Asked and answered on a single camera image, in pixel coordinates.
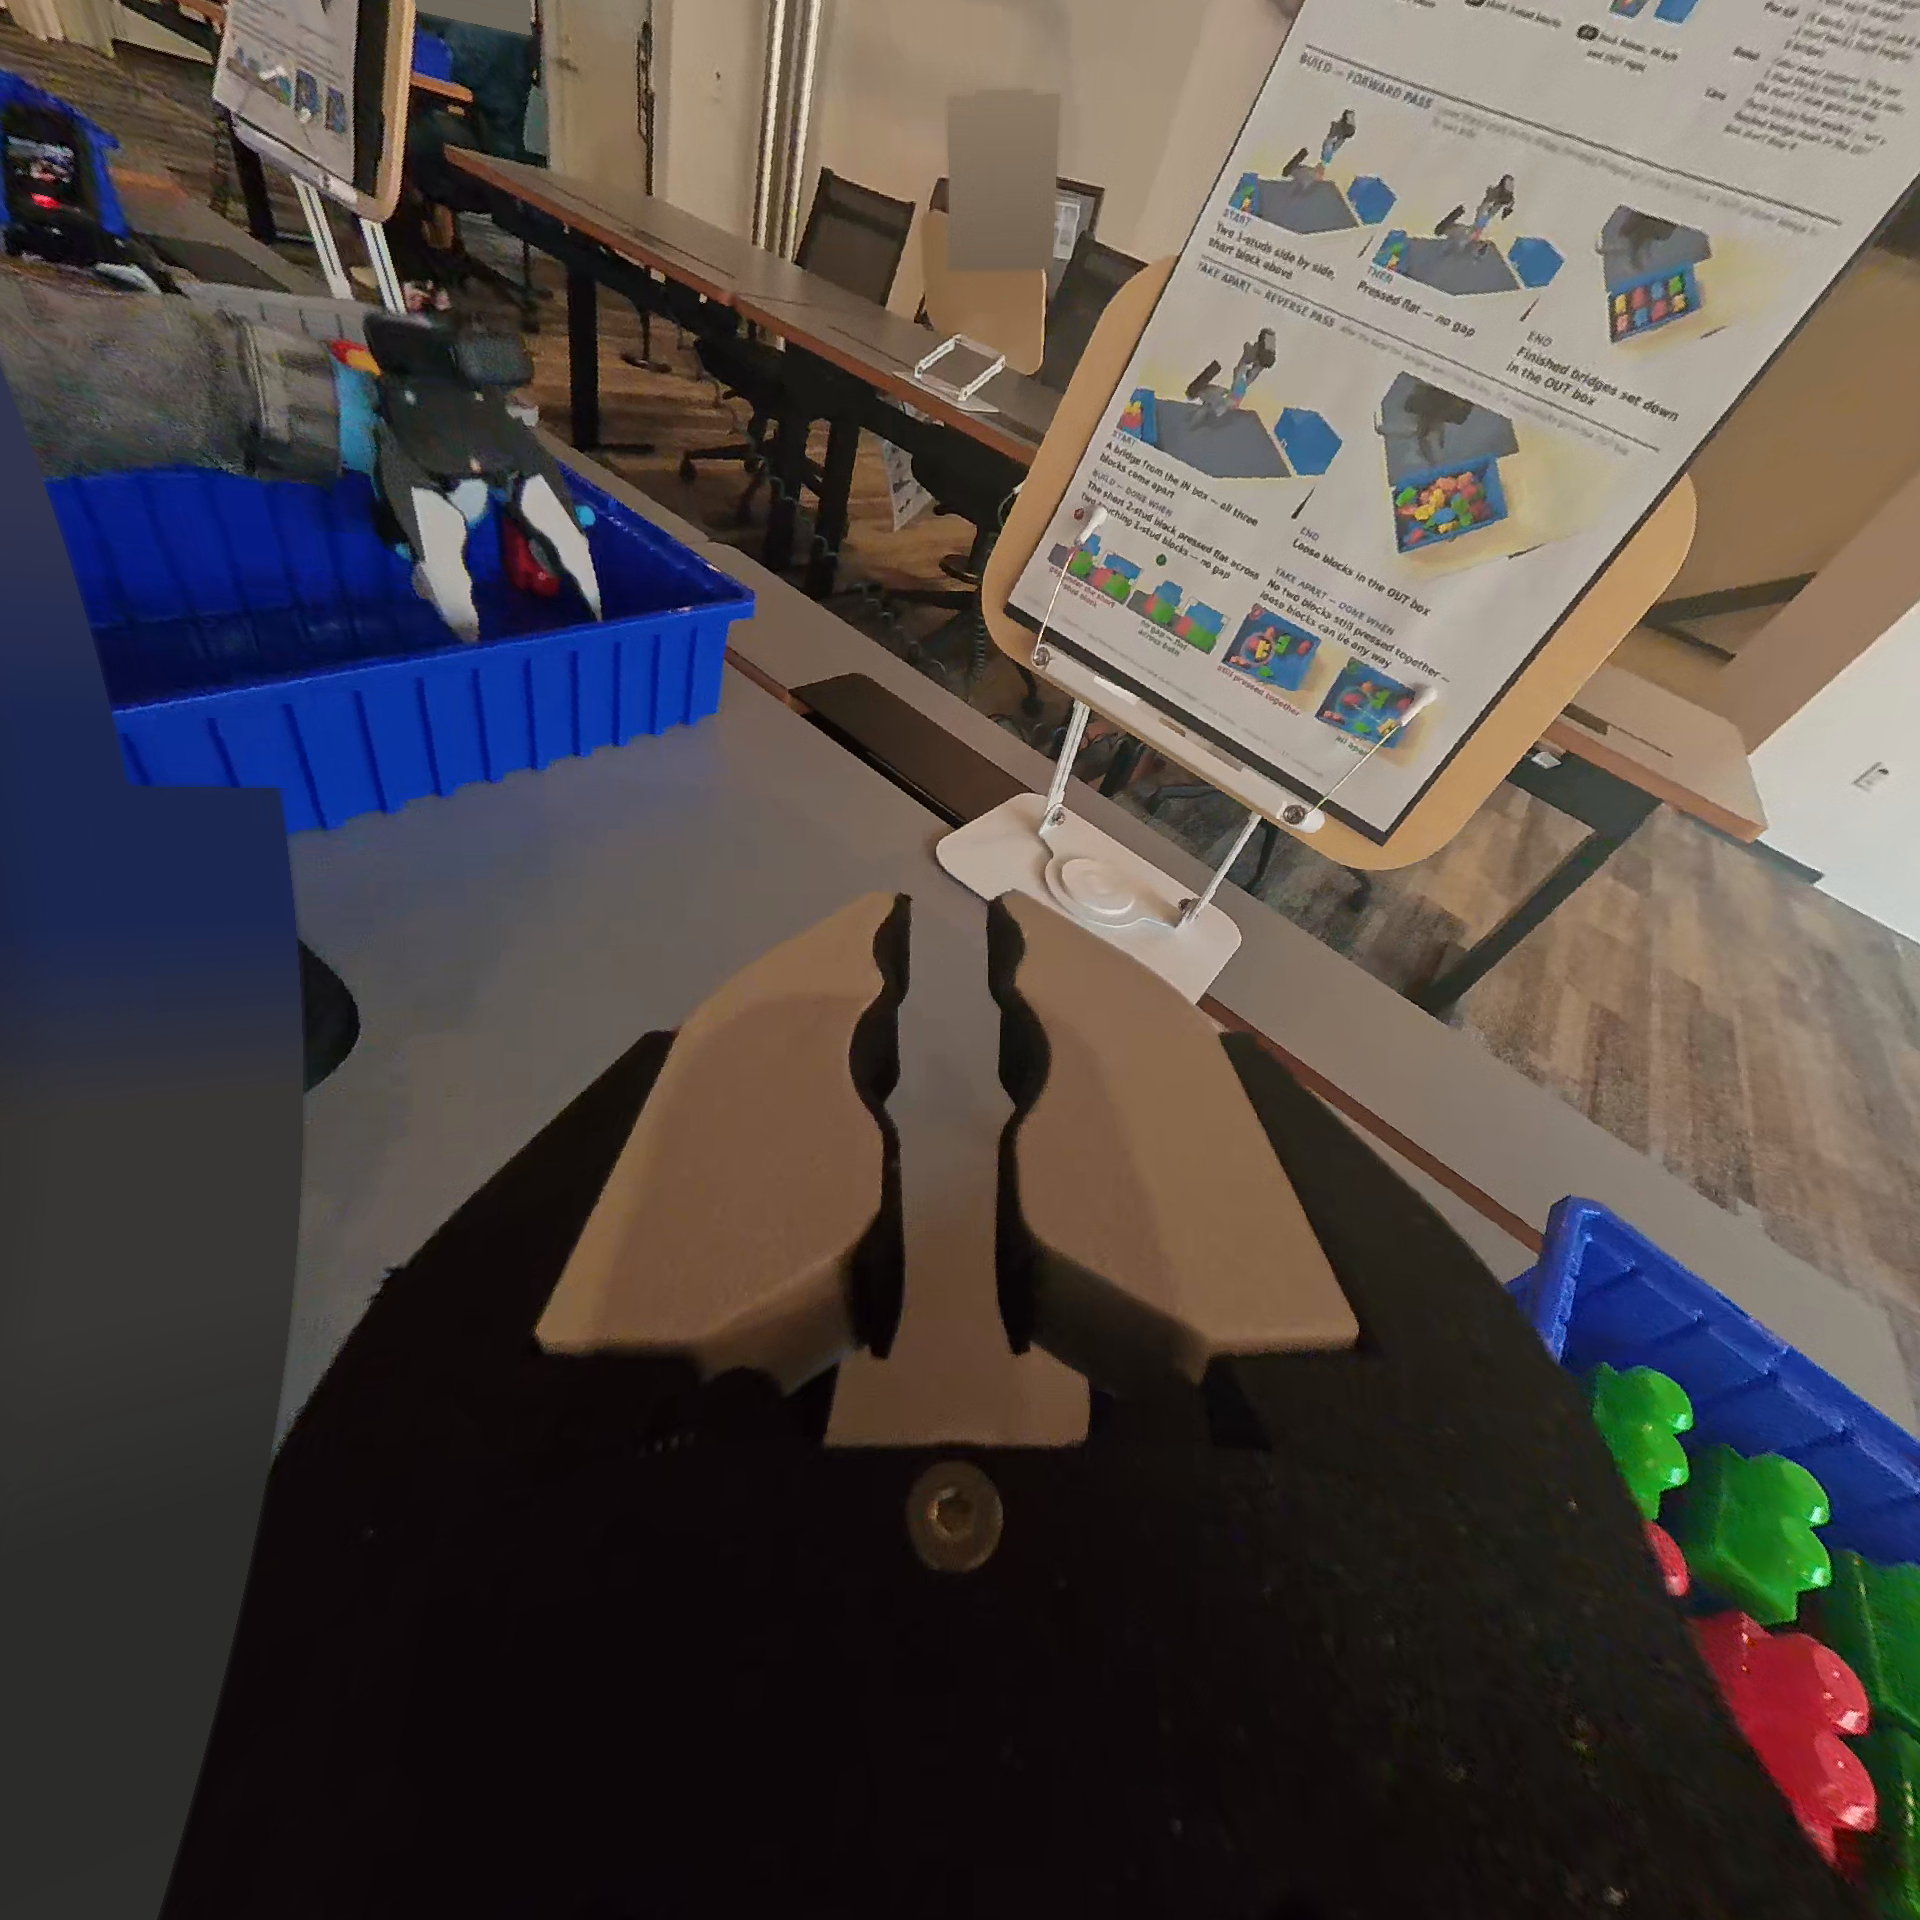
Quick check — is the wooden display board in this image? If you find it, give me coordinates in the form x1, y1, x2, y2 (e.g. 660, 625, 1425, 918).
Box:
210, 0, 423, 217

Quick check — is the person's left forearm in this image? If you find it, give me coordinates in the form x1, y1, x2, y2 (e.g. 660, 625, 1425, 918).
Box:
0, 273, 377, 482

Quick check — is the dark desk cable cover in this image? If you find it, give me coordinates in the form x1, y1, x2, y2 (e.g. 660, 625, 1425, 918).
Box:
786, 673, 1038, 828

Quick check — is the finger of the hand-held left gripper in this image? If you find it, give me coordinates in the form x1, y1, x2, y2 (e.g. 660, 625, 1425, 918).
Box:
511, 481, 607, 626
407, 481, 484, 644

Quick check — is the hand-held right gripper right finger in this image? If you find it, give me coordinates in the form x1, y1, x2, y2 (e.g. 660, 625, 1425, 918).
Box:
986, 890, 1366, 1387

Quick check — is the blue plastic bin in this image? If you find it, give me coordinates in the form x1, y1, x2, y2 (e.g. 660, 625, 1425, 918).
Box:
0, 76, 137, 266
45, 466, 758, 833
1507, 1195, 1920, 1920

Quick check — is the black office chair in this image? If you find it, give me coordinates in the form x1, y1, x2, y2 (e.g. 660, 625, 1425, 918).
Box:
795, 166, 917, 302

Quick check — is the green building block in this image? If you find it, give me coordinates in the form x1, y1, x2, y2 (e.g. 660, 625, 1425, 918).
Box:
1676, 1441, 1837, 1624
1591, 1360, 1697, 1517
1814, 1546, 1920, 1729

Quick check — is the black textured wrist rest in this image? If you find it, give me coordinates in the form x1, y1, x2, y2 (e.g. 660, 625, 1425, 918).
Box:
295, 947, 362, 1097

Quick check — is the wooden office desk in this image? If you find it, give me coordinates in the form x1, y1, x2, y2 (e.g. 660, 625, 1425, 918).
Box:
1411, 646, 1772, 1022
445, 145, 1052, 482

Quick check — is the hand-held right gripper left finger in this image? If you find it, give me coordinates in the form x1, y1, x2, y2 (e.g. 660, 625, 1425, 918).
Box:
534, 890, 911, 1387

